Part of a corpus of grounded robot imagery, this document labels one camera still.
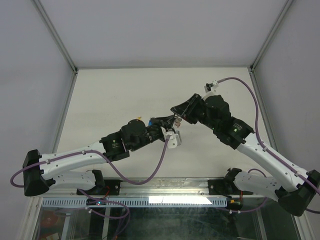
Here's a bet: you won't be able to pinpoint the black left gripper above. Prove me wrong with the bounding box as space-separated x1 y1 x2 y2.
130 115 176 152

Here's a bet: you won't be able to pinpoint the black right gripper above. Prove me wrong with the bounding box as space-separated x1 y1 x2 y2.
170 93 219 132

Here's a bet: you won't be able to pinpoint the silver keys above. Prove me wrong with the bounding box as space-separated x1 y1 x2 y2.
174 117 182 127

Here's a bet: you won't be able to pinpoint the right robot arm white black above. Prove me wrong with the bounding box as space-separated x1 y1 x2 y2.
170 94 320 217

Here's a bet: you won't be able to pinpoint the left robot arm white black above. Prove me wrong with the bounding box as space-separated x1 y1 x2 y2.
22 115 180 197

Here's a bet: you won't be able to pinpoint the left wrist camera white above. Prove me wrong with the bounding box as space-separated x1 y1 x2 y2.
161 127 182 149

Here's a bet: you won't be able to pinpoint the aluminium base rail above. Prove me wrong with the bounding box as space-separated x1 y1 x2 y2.
49 176 251 198

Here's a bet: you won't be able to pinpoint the white cable duct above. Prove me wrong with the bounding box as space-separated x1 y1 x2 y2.
42 196 227 208

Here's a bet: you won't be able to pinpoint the aluminium frame post right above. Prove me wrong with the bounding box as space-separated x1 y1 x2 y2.
249 0 296 72

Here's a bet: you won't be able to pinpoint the aluminium frame post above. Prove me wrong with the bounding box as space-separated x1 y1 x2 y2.
31 0 78 74
249 0 296 72

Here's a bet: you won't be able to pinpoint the aluminium frame post left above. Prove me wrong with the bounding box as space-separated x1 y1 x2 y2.
31 0 78 74

